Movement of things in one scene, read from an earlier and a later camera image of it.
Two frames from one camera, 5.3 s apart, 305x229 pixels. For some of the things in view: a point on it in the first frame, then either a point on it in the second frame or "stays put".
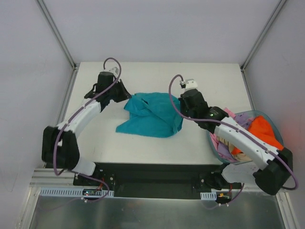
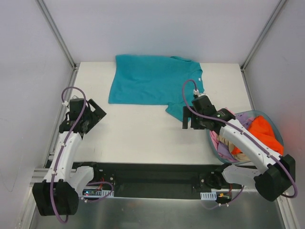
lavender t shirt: x=242 y=119 stays put
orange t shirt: x=260 y=127 stays put
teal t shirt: x=151 y=115 to x=156 y=80
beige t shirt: x=240 y=157 stays put
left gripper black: x=116 y=90 to x=96 y=112
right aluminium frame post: x=262 y=34 stays put
